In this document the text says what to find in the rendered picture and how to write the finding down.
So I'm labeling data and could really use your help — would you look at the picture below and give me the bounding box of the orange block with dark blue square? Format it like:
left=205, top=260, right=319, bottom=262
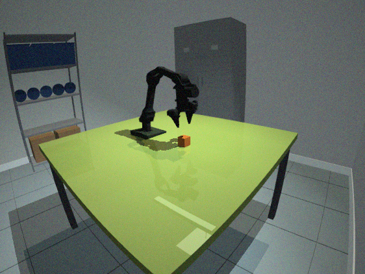
left=178, top=135, right=190, bottom=147

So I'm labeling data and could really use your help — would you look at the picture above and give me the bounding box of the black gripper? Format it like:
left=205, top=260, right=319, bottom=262
left=167, top=97, right=197, bottom=128

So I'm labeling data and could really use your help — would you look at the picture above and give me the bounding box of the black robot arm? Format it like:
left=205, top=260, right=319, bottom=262
left=139, top=66, right=199, bottom=132

